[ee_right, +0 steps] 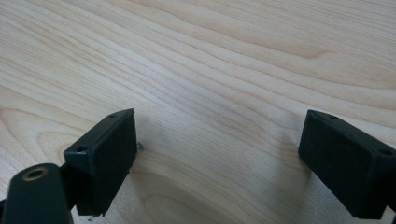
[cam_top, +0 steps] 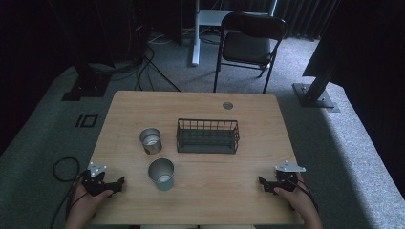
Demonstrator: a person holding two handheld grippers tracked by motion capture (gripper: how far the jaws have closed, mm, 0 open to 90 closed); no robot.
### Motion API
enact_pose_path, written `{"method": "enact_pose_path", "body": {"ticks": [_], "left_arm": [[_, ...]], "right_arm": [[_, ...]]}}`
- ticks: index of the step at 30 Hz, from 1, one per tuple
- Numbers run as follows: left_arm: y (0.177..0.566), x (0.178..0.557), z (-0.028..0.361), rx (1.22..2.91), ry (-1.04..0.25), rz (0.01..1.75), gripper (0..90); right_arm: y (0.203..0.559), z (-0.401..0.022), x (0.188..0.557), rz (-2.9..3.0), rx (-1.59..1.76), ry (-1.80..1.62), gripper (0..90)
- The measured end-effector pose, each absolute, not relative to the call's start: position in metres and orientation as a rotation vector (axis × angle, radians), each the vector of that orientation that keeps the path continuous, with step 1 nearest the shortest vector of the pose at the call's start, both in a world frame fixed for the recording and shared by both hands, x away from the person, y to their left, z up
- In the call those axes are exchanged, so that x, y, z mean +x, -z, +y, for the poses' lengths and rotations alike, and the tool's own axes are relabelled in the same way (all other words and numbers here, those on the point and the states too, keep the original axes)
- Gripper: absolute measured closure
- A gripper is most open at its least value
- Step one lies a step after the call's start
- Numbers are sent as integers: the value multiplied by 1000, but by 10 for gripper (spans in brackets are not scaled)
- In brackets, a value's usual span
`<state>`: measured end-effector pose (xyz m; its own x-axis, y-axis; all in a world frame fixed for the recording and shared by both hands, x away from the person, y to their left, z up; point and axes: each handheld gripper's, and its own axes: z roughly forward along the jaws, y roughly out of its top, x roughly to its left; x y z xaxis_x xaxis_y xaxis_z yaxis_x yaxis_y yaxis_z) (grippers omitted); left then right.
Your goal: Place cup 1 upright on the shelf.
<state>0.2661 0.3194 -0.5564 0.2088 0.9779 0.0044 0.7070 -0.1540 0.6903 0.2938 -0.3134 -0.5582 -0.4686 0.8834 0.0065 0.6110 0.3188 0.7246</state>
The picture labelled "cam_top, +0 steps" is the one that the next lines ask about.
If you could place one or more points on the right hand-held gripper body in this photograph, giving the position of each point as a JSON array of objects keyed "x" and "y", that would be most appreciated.
[{"x": 285, "y": 181}]

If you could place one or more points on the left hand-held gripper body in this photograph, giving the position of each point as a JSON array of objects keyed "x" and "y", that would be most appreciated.
[{"x": 95, "y": 184}]

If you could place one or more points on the teal metal cup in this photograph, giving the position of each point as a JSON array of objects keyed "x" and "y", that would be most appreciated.
[{"x": 161, "y": 179}]

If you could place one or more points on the silver metal cup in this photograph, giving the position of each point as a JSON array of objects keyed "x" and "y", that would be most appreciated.
[{"x": 151, "y": 144}]

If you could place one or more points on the person's right hand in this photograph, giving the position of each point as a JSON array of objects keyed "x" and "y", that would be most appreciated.
[{"x": 299, "y": 198}]

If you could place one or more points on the person's left hand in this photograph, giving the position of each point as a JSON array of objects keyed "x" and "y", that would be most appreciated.
[{"x": 84, "y": 205}]

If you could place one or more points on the grey round table grommet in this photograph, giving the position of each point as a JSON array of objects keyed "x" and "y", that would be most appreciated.
[{"x": 227, "y": 105}]

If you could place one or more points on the black metal stand with plate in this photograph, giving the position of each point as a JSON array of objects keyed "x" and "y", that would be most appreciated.
[{"x": 313, "y": 95}]

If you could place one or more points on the black stand base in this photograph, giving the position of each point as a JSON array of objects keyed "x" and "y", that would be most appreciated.
[{"x": 87, "y": 86}]

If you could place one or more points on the black folding chair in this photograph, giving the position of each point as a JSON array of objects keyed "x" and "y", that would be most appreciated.
[{"x": 246, "y": 47}]

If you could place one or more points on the dark curtain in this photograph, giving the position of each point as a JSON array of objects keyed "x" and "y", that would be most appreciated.
[{"x": 302, "y": 17}]

